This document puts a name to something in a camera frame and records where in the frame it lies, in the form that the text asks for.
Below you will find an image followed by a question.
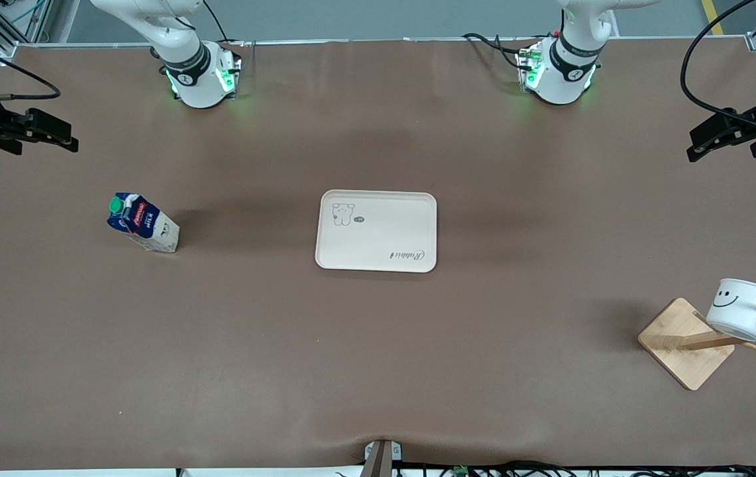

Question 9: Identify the cream rabbit print tray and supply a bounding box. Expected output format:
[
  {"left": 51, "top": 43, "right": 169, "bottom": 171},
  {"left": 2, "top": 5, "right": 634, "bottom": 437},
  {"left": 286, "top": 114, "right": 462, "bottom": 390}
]
[{"left": 315, "top": 189, "right": 438, "bottom": 274}]

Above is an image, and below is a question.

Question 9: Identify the grey table edge clamp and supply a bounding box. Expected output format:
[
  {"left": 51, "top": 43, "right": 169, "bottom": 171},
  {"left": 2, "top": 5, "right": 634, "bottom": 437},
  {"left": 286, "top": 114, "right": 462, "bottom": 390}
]
[{"left": 363, "top": 439, "right": 403, "bottom": 477}]

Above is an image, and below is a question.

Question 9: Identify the wooden mug stand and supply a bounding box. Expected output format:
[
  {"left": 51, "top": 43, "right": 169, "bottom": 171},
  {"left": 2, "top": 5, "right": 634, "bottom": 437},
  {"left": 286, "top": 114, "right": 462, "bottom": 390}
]
[{"left": 637, "top": 291, "right": 756, "bottom": 392}]

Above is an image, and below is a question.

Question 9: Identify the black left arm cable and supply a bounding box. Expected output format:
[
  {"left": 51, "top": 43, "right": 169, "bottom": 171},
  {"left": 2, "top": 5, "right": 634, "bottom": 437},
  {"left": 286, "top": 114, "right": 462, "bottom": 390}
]
[{"left": 680, "top": 0, "right": 756, "bottom": 127}]

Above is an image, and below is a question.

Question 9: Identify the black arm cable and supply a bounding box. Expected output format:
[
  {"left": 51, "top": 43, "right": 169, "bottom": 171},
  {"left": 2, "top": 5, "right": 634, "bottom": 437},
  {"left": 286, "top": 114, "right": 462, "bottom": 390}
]
[
  {"left": 680, "top": 0, "right": 756, "bottom": 127},
  {"left": 0, "top": 40, "right": 62, "bottom": 102}
]

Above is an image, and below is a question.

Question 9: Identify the black base cable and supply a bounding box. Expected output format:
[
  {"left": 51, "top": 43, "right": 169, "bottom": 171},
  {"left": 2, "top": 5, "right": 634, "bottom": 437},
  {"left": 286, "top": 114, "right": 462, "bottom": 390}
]
[
  {"left": 202, "top": 0, "right": 233, "bottom": 44},
  {"left": 462, "top": 32, "right": 531, "bottom": 70}
]

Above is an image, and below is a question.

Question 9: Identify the blue white milk carton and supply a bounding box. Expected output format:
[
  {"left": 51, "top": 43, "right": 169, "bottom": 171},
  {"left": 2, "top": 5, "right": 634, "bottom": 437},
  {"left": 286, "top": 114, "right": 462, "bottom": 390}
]
[{"left": 107, "top": 192, "right": 181, "bottom": 254}]

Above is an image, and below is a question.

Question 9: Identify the white smiley cup black handle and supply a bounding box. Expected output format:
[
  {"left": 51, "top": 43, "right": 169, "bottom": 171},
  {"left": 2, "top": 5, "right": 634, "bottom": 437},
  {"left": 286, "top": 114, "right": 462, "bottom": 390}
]
[{"left": 706, "top": 278, "right": 756, "bottom": 343}]

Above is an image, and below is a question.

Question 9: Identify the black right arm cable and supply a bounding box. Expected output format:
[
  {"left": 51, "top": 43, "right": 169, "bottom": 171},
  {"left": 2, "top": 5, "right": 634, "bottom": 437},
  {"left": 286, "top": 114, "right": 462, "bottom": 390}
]
[{"left": 0, "top": 40, "right": 62, "bottom": 102}]

